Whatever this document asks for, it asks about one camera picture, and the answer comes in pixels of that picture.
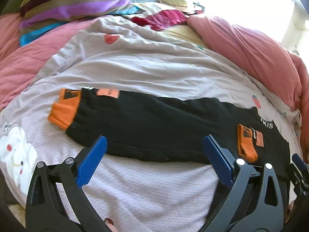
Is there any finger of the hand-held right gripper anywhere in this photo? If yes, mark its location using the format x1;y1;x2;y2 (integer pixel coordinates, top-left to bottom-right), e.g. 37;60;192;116
291;153;309;199

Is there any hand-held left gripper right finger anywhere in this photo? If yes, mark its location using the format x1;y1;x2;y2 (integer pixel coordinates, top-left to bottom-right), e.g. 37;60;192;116
200;135;290;232

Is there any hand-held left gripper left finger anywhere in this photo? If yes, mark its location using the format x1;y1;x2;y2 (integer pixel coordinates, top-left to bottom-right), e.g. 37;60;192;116
25;135;114;232

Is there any black sweatshirt with orange cuffs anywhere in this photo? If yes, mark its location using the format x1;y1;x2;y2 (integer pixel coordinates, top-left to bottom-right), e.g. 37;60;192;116
48;86;294;195

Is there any person's right hand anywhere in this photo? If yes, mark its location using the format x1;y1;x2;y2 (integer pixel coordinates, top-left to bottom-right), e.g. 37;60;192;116
284;200;298;224

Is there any person's left hand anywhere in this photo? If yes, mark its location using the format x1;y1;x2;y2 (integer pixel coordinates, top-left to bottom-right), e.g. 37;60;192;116
103;217;119;232

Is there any pale pink printed bed blanket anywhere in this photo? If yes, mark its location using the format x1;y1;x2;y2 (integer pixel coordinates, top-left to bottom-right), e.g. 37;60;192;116
0;2;305;232

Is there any pink quilt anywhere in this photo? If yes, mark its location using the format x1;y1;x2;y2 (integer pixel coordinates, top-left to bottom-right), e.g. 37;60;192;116
0;13;309;165

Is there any red cloth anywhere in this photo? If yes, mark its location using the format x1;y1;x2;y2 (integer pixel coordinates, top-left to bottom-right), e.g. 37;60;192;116
131;9;189;32

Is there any striped purple and blue pillow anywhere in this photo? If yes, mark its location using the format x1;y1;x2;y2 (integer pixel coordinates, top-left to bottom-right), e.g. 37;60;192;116
19;0;133;47

